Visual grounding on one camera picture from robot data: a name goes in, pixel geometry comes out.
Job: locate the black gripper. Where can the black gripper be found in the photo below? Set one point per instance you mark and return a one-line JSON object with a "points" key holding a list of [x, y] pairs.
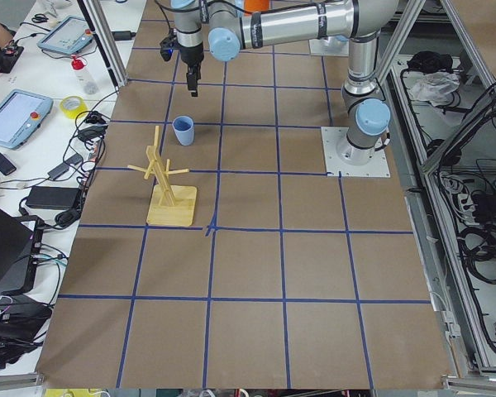
{"points": [[190, 55]]}

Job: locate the light blue plastic cup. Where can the light blue plastic cup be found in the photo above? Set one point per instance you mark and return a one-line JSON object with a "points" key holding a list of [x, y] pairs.
{"points": [[184, 130]]}

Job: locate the wooden cup rack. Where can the wooden cup rack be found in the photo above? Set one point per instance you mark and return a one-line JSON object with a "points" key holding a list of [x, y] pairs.
{"points": [[170, 204]]}

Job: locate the black power adapter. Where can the black power adapter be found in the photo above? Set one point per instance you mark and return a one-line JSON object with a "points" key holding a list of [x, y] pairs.
{"points": [[123, 35]]}

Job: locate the large orange can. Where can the large orange can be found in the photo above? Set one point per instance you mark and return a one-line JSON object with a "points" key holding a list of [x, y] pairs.
{"points": [[256, 6]]}

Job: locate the red cap squeeze bottle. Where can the red cap squeeze bottle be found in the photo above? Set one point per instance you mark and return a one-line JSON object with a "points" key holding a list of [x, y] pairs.
{"points": [[83, 75]]}

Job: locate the yellow tape roll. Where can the yellow tape roll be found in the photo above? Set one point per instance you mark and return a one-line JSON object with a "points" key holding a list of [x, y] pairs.
{"points": [[73, 106]]}

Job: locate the far teach pendant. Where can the far teach pendant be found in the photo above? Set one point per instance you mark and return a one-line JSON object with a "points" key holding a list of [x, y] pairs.
{"points": [[69, 37]]}

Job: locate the teach pendant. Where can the teach pendant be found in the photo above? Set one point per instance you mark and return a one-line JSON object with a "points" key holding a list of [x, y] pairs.
{"points": [[69, 37], [21, 113]]}

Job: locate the large black power brick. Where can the large black power brick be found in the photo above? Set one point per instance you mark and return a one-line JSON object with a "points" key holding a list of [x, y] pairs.
{"points": [[55, 198]]}

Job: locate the near teach pendant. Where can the near teach pendant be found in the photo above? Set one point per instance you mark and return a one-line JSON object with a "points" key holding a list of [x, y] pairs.
{"points": [[21, 113]]}

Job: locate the black smartphone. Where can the black smartphone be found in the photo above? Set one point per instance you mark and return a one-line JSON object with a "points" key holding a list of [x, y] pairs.
{"points": [[6, 166]]}

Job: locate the white crumpled cloth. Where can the white crumpled cloth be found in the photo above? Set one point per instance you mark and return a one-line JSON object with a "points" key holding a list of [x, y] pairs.
{"points": [[436, 88]]}

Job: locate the black laptop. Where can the black laptop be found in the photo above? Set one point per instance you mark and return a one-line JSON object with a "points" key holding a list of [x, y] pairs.
{"points": [[20, 242]]}

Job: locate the aluminium frame post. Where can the aluminium frame post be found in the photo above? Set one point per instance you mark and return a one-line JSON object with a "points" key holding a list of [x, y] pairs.
{"points": [[97, 22]]}

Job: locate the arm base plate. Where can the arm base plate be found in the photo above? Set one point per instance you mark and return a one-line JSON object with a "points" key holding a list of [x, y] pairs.
{"points": [[328, 47], [342, 159]]}

